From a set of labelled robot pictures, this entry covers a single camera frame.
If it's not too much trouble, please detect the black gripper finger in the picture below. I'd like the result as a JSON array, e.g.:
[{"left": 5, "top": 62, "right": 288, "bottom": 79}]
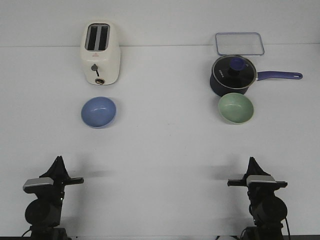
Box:
[
  {"left": 39, "top": 156, "right": 71, "bottom": 180},
  {"left": 243, "top": 156, "right": 270, "bottom": 181}
]

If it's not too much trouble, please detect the glass pot lid blue knob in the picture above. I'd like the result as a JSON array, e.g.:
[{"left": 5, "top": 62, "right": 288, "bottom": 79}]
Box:
[{"left": 212, "top": 55, "right": 257, "bottom": 90}]

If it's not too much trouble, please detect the white two-slot toaster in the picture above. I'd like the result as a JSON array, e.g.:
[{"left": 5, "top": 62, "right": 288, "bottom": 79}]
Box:
[{"left": 80, "top": 20, "right": 121, "bottom": 86}]

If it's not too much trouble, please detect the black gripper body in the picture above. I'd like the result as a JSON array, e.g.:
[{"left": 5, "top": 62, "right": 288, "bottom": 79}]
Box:
[
  {"left": 37, "top": 177, "right": 84, "bottom": 200},
  {"left": 227, "top": 179, "right": 288, "bottom": 200}
]

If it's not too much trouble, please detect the green bowl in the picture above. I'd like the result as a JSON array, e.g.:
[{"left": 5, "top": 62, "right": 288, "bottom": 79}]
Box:
[{"left": 218, "top": 92, "right": 255, "bottom": 125}]

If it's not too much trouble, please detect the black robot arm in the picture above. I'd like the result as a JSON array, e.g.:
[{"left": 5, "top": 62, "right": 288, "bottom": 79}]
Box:
[
  {"left": 227, "top": 157, "right": 288, "bottom": 240},
  {"left": 22, "top": 156, "right": 84, "bottom": 240}
]

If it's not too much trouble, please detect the blue bowl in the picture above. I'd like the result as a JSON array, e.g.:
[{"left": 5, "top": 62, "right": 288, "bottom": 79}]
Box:
[{"left": 80, "top": 96, "right": 117, "bottom": 129}]

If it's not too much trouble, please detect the dark blue saucepan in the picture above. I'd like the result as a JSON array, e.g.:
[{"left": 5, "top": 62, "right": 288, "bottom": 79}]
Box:
[{"left": 209, "top": 54, "right": 303, "bottom": 97}]

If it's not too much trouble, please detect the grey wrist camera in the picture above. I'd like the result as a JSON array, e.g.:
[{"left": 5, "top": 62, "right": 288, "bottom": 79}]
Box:
[
  {"left": 22, "top": 177, "right": 54, "bottom": 194},
  {"left": 246, "top": 175, "right": 277, "bottom": 187}
]

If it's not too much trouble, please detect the clear rectangular container lid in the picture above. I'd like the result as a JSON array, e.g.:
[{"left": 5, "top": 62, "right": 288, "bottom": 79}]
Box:
[{"left": 215, "top": 32, "right": 265, "bottom": 56}]

